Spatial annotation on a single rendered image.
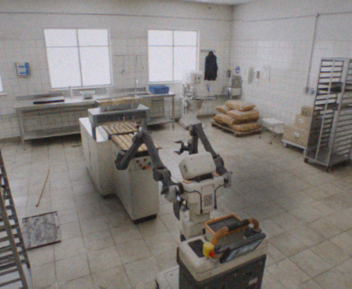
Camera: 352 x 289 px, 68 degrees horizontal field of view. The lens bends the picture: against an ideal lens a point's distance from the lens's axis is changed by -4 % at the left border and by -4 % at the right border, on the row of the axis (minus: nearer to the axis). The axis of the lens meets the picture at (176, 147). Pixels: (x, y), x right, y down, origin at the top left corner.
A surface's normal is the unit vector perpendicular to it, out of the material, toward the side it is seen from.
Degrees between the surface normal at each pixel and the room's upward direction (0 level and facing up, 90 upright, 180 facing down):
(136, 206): 90
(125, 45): 90
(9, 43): 90
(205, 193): 82
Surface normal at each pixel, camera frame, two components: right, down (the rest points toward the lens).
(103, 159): 0.46, 0.32
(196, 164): 0.33, -0.40
